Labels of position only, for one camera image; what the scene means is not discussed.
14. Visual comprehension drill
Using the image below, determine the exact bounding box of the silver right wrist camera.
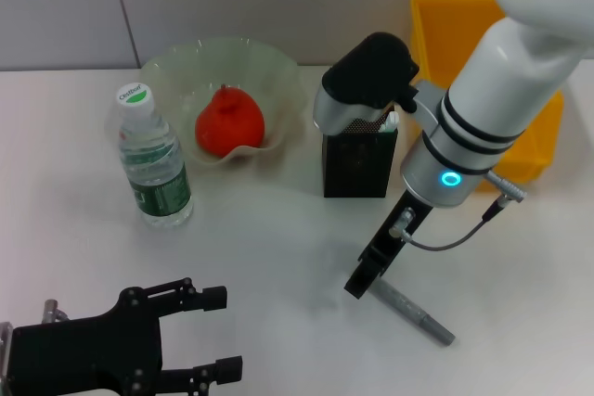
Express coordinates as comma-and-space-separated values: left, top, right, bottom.
312, 32, 446, 136

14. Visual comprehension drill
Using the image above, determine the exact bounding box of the black mesh pen holder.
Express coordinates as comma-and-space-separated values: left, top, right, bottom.
323, 108, 400, 199

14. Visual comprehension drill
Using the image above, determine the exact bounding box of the translucent green fruit plate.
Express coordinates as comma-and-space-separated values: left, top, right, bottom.
140, 36, 310, 168

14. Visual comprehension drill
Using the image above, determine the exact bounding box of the green utility knife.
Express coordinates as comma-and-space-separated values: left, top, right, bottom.
378, 110, 402, 134

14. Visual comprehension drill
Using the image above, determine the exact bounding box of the yellow plastic bin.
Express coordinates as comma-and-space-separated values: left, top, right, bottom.
409, 0, 565, 194

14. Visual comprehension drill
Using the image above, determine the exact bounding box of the green label water bottle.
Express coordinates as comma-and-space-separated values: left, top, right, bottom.
113, 83, 195, 229

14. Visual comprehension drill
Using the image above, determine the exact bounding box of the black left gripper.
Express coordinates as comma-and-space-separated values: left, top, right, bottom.
6, 277, 245, 396

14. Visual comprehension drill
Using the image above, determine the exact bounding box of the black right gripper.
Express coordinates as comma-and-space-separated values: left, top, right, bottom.
343, 188, 436, 300

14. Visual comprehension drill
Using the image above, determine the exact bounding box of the grey glitter marker pen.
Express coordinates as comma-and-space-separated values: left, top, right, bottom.
368, 280, 457, 347

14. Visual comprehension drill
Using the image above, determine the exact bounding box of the right gripper cable with plug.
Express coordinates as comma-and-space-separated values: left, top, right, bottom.
388, 170, 529, 252

